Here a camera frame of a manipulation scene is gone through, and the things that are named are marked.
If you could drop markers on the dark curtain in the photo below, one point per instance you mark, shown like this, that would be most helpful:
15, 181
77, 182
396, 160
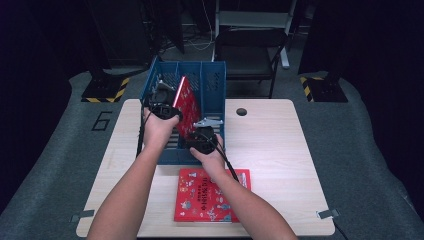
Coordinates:
30, 83
390, 66

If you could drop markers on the red picture book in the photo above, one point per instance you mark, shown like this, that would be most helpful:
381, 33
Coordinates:
193, 200
190, 103

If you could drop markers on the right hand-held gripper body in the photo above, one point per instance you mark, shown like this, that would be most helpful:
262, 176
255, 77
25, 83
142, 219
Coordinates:
203, 140

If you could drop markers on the person's right hand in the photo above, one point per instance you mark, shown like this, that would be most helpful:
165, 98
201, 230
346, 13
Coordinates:
213, 163

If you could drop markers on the metal chair behind table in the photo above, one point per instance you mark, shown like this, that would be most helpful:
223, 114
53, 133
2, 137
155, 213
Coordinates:
253, 18

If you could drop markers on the grey floor mat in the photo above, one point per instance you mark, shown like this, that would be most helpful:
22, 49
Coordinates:
350, 150

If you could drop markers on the black folding chair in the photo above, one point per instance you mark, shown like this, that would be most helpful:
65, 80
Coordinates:
250, 50

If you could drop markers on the grey tape strip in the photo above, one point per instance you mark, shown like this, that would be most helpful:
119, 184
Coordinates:
82, 215
327, 214

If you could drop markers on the black base with hazard stripes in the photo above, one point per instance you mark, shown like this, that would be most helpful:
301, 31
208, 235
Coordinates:
325, 90
106, 88

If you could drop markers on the person's left hand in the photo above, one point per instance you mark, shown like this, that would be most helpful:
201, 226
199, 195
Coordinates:
158, 133

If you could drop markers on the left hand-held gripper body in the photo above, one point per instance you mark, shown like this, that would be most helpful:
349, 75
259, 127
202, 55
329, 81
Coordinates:
161, 100

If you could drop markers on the blue plastic file rack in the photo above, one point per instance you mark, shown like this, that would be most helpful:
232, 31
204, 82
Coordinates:
213, 90

